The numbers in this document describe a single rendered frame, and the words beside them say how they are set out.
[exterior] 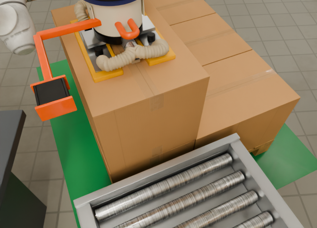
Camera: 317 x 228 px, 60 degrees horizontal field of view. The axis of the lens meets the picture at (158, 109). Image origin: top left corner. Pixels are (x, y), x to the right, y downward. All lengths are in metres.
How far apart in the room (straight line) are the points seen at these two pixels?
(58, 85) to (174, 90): 0.36
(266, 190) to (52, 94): 0.83
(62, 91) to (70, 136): 1.28
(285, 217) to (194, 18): 1.27
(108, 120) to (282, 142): 1.41
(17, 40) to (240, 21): 2.25
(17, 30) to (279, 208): 1.08
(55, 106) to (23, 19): 0.44
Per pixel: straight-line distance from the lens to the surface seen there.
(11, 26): 1.02
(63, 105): 0.69
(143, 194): 1.11
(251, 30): 2.81
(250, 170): 1.16
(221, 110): 1.35
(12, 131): 1.14
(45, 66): 0.79
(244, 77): 1.52
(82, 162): 1.84
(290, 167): 1.95
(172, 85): 0.88
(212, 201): 1.18
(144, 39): 1.01
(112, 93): 0.87
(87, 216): 1.07
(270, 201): 1.13
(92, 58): 0.96
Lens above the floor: 1.59
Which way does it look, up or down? 53 degrees down
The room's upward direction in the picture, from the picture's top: straight up
